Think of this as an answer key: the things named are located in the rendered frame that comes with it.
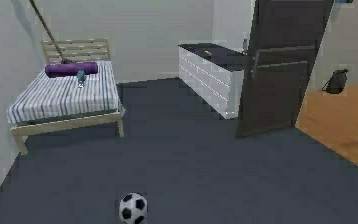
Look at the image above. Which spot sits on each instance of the white dresser with black top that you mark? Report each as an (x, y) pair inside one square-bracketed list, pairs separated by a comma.
[(209, 77)]

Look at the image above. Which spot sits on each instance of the teal bottle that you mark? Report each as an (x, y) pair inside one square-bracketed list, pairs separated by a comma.
[(81, 78)]

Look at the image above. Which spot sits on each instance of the black and white soccer ball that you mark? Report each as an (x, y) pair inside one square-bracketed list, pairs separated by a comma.
[(133, 208)]

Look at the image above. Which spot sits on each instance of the dark brown room door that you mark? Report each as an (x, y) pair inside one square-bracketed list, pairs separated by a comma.
[(277, 66)]

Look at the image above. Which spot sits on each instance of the purple pillow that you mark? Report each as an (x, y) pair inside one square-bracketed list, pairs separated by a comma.
[(71, 69)]

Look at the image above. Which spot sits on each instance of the wooden bed with striped sheet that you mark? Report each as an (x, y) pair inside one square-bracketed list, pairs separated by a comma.
[(63, 96)]

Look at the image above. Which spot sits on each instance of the black backpack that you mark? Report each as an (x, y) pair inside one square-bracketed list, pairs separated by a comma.
[(336, 82)]

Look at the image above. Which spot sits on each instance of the blue framed picture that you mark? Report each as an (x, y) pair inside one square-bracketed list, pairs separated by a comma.
[(343, 1)]

